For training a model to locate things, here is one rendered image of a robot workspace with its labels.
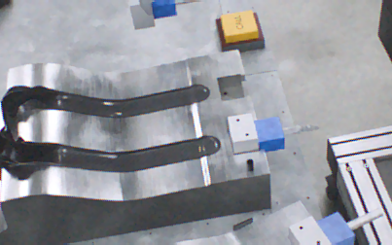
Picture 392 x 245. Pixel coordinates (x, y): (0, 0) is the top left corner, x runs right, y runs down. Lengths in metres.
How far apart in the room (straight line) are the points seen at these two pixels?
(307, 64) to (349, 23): 0.25
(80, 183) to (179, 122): 0.18
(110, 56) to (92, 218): 0.40
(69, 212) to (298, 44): 1.58
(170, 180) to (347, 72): 1.44
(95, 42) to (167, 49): 0.14
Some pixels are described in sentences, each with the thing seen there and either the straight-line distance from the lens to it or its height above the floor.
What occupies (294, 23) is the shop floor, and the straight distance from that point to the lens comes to 2.54.
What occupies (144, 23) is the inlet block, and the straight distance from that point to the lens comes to 1.20.
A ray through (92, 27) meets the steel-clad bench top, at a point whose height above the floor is 0.80.
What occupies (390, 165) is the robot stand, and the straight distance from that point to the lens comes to 1.87.
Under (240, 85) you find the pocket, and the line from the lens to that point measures 1.14.
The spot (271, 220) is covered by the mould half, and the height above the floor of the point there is 0.86.
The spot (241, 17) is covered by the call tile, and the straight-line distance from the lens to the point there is 1.30.
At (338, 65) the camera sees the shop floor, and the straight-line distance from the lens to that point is 2.39.
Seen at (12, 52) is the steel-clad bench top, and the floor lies 0.80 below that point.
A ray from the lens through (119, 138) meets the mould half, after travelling 1.07.
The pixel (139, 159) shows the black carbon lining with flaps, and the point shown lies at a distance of 1.04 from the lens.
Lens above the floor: 1.69
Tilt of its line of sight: 49 degrees down
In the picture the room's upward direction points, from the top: 9 degrees counter-clockwise
